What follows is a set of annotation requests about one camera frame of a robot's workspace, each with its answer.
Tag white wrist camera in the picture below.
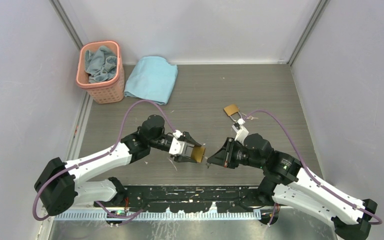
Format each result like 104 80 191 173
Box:
232 118 249 144
168 130 187 156

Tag grey-blue cloth in basket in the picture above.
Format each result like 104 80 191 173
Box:
84 45 118 84

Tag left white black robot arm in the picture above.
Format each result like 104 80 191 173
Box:
34 114 206 216

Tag brass padlock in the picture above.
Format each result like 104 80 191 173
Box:
223 104 243 121
190 146 206 163

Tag small keys on ring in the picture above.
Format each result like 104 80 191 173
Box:
243 113 259 121

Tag pink plastic laundry basket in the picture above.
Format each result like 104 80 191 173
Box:
75 40 125 104

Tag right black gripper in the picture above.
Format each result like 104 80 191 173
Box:
207 137 264 169

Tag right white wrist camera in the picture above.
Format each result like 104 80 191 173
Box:
232 118 249 144

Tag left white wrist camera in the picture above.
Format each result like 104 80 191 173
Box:
168 130 187 156

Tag light blue folded towel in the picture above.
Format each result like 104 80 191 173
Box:
124 56 178 105

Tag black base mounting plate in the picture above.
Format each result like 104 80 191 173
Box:
101 185 274 214

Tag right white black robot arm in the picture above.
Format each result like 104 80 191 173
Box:
207 133 378 240

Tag aluminium rail frame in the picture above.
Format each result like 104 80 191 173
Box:
36 185 344 240

